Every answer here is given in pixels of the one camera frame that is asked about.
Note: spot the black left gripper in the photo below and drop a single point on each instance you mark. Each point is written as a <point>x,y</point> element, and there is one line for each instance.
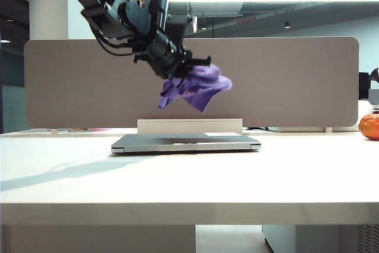
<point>164,54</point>

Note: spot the purple cloth rag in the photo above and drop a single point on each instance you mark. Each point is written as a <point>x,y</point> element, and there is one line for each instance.
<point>204,87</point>

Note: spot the silver closed laptop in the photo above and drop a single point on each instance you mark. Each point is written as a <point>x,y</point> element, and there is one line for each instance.
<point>183,144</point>

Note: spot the grey-brown fabric desk divider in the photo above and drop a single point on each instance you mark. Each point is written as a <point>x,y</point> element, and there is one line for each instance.
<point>281,87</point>

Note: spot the black ceiling spot lamp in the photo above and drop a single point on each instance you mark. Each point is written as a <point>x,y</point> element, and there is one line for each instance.
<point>287,24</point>

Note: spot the pink flat item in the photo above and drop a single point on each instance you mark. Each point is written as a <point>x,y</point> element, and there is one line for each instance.
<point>100,129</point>

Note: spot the black computer monitor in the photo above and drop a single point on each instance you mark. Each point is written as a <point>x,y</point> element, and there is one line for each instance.
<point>365,87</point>

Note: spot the orange fruit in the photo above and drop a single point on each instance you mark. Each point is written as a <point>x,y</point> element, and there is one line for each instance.
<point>370,127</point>

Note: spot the white divider bracket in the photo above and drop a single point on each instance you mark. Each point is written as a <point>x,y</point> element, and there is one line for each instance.
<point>53,131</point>
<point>328,129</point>

